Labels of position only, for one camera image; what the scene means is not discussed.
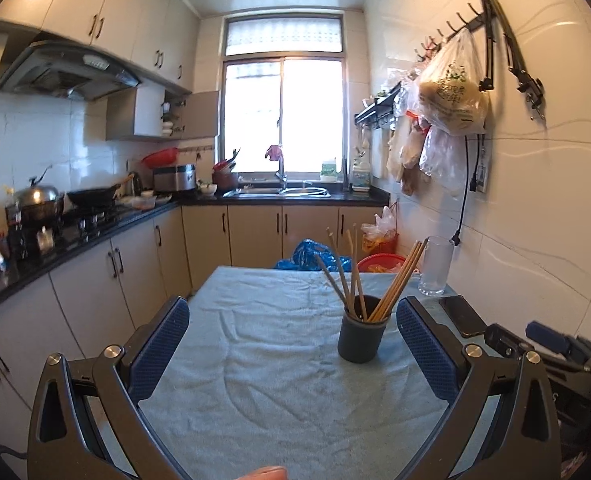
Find black smartphone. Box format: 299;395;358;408
438;295;487;339

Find beige upper kitchen cabinets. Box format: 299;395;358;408
0;0;220;142

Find black wall shelf rack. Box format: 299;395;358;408
354;82;401;131

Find red waste bin with bag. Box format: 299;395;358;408
361;206;399;256

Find large printed plastic bag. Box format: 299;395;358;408
415;27;490;137

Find red plastic colander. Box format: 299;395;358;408
142;148;180;169

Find clear glass mug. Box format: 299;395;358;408
418;235;456;297

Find range hood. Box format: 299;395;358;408
0;40;141;102

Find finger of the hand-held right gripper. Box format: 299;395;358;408
484;323;542;359
525;321;591;369

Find wok with steel lid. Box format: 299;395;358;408
13;176;65;222

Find red plastic basin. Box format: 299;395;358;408
358;253;407;273

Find person's left hand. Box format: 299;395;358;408
244;465;289;480

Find black power cable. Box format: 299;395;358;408
451;135;479;247

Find black kitchen countertop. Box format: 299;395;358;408
0;192;391;321

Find gas stove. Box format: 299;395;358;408
60;209;121;238

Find bunch of hanging plastic bags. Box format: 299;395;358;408
385;70;469;196

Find brown cooking pot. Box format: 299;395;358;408
212;170;239;192

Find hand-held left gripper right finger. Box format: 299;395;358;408
396;295;562;480

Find beige lower kitchen cabinets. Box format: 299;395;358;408
0;205;391;456

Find kitchen window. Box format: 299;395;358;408
218;10;346;181

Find steel rice cooker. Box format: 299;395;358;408
153;163;197;192

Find dark glass bottle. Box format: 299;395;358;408
4;187;29;261

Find beige kitchen cabinets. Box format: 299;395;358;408
0;205;391;456
0;0;220;142

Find black frying pan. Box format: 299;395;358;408
67;175;132;209

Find textured table cloth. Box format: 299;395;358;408
83;265;506;480

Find black wall hook rail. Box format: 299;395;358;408
415;2;496;58

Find steel double sink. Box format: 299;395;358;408
224;186;332;198

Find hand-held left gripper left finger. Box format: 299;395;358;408
27;295;191;480

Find white dish soap bottle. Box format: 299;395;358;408
351;152;372;192

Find bunch of wooden chopsticks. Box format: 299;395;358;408
314;226;426;323

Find blue plastic bag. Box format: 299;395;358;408
276;239;352;271

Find dark grey perforated utensil holder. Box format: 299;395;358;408
337;295;392;364

